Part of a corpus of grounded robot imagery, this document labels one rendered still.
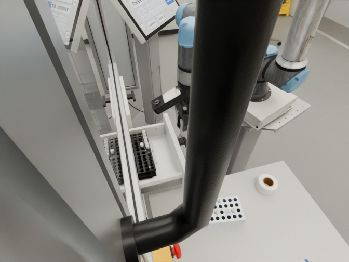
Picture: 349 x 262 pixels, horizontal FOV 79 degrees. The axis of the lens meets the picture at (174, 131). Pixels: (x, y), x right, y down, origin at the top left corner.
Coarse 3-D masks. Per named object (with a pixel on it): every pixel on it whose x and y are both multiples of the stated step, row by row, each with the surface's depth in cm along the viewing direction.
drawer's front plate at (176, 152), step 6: (168, 120) 81; (168, 126) 79; (168, 132) 80; (168, 138) 83; (174, 138) 75; (174, 144) 73; (174, 150) 75; (180, 150) 71; (174, 156) 77; (180, 156) 70; (180, 162) 69; (180, 168) 71
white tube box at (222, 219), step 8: (224, 200) 74; (232, 200) 73; (216, 208) 71; (224, 208) 71; (240, 208) 71; (216, 216) 69; (224, 216) 69; (232, 216) 69; (240, 216) 71; (208, 224) 68; (216, 224) 69; (224, 224) 70; (232, 224) 71
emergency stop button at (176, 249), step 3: (177, 243) 55; (174, 246) 55; (177, 246) 54; (174, 249) 55; (177, 249) 54; (180, 249) 55; (174, 252) 55; (177, 252) 54; (180, 252) 54; (174, 255) 55; (177, 255) 54; (180, 255) 54; (177, 258) 54
